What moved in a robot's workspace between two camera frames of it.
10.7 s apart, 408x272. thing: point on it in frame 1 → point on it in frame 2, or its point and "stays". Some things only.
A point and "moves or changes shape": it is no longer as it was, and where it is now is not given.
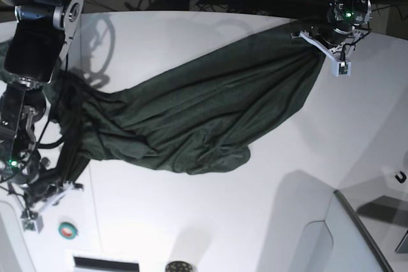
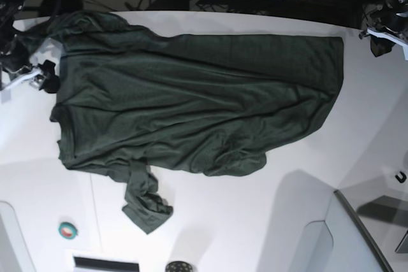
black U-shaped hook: [403, 178] stays
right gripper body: [336, 33] → [393, 22]
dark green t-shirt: [210, 119] moves or changes shape
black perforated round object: [178, 266] stays
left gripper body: [41, 188] → [16, 53]
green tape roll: [67, 230] stays
